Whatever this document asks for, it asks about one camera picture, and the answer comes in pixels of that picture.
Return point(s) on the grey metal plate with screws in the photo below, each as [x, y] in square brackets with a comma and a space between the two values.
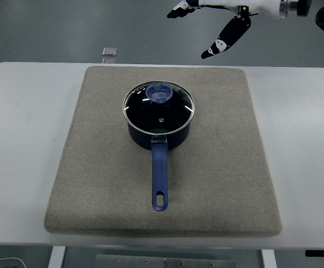
[137, 262]

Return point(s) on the grey-beige fabric mat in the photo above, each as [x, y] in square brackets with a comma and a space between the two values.
[95, 167]

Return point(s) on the black control box under table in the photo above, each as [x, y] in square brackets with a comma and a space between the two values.
[322, 253]

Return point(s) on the white table leg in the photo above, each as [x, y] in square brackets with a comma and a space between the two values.
[56, 258]
[268, 259]

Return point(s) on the small metal floor plate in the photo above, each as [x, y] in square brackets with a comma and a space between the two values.
[109, 51]
[109, 60]

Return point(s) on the glass pot lid blue knob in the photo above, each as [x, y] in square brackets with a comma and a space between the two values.
[139, 111]

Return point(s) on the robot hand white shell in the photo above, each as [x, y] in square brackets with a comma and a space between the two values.
[234, 30]

